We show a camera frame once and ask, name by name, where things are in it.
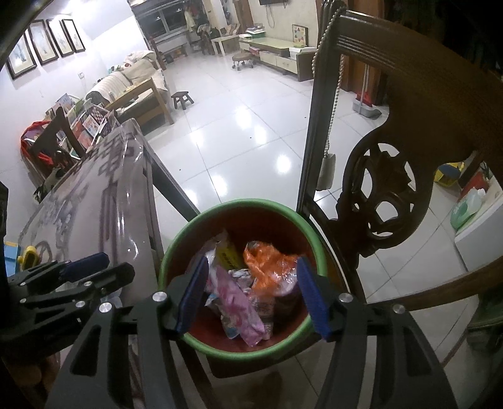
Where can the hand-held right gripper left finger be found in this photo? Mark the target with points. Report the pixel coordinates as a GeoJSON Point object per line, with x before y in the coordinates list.
{"type": "Point", "coordinates": [192, 295]}

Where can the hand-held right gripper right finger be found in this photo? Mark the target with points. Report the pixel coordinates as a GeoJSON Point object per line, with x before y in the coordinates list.
{"type": "Point", "coordinates": [314, 299]}

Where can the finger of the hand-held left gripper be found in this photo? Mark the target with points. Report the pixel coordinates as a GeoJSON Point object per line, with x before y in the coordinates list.
{"type": "Point", "coordinates": [86, 265]}
{"type": "Point", "coordinates": [114, 273]}

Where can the pink wrapper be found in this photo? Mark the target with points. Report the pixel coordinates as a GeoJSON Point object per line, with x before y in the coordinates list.
{"type": "Point", "coordinates": [235, 306]}

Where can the silvery wrapper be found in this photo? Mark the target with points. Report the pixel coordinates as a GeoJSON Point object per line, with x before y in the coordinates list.
{"type": "Point", "coordinates": [241, 277]}

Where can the yellow packet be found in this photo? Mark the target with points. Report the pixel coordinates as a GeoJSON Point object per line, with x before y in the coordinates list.
{"type": "Point", "coordinates": [230, 257]}

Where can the orange plastic bag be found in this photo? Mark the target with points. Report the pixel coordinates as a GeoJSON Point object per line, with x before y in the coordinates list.
{"type": "Point", "coordinates": [271, 267]}

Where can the clear plastic bag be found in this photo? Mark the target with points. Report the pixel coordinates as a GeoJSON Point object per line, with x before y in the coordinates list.
{"type": "Point", "coordinates": [218, 242]}

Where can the green plastic bin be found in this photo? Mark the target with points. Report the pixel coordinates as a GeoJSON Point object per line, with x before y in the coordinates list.
{"type": "Point", "coordinates": [243, 218]}

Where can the blue folding book stand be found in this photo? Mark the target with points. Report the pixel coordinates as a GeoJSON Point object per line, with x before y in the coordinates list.
{"type": "Point", "coordinates": [29, 257]}

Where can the dark wooden chair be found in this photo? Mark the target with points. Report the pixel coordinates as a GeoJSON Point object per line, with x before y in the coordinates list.
{"type": "Point", "coordinates": [51, 133]}

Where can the red bag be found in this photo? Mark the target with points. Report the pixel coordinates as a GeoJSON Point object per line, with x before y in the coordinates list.
{"type": "Point", "coordinates": [29, 133]}

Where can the picture book rack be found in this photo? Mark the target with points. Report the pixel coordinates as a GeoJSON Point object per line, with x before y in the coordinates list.
{"type": "Point", "coordinates": [90, 122]}

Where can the green detergent jug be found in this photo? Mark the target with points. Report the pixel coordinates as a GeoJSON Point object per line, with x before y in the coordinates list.
{"type": "Point", "coordinates": [465, 210]}

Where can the white low cabinet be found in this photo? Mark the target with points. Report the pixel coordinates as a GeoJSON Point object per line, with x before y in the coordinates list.
{"type": "Point", "coordinates": [483, 244]}

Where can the yellow blue toy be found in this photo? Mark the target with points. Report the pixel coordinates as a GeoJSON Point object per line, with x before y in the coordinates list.
{"type": "Point", "coordinates": [448, 175]}

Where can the small dark stool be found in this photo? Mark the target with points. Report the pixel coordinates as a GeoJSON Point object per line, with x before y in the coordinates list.
{"type": "Point", "coordinates": [181, 95]}

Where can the mop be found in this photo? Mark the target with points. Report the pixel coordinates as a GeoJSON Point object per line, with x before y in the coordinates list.
{"type": "Point", "coordinates": [367, 112]}

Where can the beige sofa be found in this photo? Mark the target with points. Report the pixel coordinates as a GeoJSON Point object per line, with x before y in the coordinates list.
{"type": "Point", "coordinates": [129, 74]}

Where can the wooden bench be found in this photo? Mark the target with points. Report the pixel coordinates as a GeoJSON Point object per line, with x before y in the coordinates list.
{"type": "Point", "coordinates": [173, 49]}

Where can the carved wooden chair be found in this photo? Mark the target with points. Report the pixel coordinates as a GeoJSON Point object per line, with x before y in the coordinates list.
{"type": "Point", "coordinates": [412, 78]}

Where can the round wheeled stool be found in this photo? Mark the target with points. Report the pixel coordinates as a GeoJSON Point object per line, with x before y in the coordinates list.
{"type": "Point", "coordinates": [241, 58]}

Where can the long TV cabinet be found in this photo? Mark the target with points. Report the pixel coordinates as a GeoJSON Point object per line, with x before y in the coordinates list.
{"type": "Point", "coordinates": [275, 59]}

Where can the flat white box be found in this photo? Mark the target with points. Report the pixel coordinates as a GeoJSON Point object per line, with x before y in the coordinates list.
{"type": "Point", "coordinates": [302, 50]}

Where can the window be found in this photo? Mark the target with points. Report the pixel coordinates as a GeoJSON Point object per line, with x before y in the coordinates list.
{"type": "Point", "coordinates": [161, 21]}

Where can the white side table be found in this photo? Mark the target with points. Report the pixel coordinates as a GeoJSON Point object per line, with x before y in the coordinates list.
{"type": "Point", "coordinates": [226, 38]}

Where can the colourful framed picture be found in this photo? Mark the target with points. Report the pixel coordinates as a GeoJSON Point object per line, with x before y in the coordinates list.
{"type": "Point", "coordinates": [300, 33]}

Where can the stack of books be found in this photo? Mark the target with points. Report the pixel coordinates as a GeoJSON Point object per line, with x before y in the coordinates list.
{"type": "Point", "coordinates": [255, 29]}

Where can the framed wall picture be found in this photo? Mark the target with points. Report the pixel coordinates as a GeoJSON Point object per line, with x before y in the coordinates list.
{"type": "Point", "coordinates": [21, 57]}
{"type": "Point", "coordinates": [61, 37]}
{"type": "Point", "coordinates": [43, 42]}
{"type": "Point", "coordinates": [74, 35]}

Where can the wall television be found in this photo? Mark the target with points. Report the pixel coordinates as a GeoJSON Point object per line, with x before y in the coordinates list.
{"type": "Point", "coordinates": [273, 2]}

